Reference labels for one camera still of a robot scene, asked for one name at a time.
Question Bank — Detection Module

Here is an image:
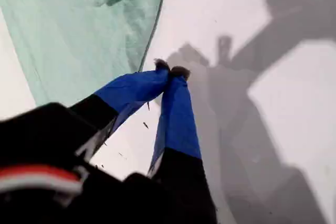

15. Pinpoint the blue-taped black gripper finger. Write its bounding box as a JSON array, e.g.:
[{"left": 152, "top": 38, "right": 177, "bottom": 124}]
[
  {"left": 147, "top": 66, "right": 217, "bottom": 224},
  {"left": 68, "top": 58, "right": 170, "bottom": 141}
]

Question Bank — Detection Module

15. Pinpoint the pale green T-shirt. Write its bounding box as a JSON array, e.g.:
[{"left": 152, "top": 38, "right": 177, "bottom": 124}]
[{"left": 0, "top": 0, "right": 170, "bottom": 107}]

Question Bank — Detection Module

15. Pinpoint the red and white wire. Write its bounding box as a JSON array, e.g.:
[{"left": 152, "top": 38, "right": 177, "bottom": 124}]
[{"left": 0, "top": 165, "right": 82, "bottom": 193}]

